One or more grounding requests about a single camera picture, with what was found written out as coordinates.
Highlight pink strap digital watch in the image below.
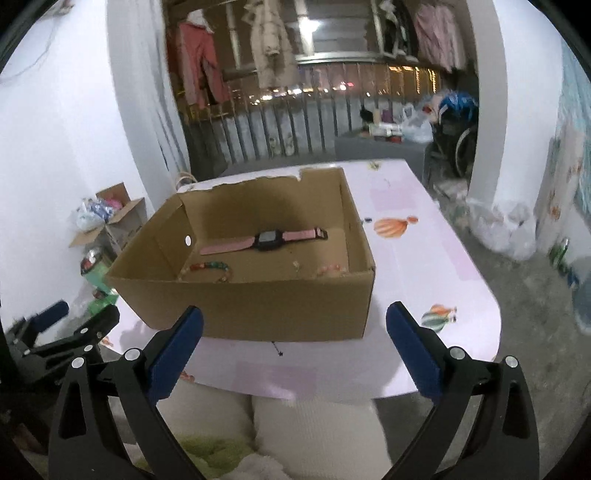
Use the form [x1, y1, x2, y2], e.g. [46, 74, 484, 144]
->
[199, 227, 329, 256]

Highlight small open cardboard box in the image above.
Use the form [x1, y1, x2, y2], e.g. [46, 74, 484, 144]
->
[69, 183, 146, 256]

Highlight brown cardboard box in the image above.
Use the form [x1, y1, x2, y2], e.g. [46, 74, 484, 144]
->
[107, 168, 376, 342]

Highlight pink balloon pattern tablecloth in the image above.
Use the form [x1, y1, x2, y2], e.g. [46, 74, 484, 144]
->
[106, 160, 502, 401]

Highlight metal balcony railing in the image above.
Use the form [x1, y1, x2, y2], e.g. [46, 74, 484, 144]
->
[188, 62, 442, 165]

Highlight hanging pink coat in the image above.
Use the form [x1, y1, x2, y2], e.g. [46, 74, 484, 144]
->
[177, 9, 229, 109]

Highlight wheelchair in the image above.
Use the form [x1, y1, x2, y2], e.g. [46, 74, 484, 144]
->
[432, 91, 479, 178]

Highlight grey low cabinet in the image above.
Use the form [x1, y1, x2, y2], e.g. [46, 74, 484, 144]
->
[335, 130, 433, 182]

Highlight hanging beige coat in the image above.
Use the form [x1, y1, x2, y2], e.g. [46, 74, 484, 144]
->
[242, 0, 298, 90]

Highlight white plastic bag on cabinet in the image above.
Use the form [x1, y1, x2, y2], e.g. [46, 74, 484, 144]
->
[401, 103, 434, 144]

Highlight colourful beaded bracelet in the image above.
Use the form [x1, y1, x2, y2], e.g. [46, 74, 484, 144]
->
[179, 260, 233, 283]

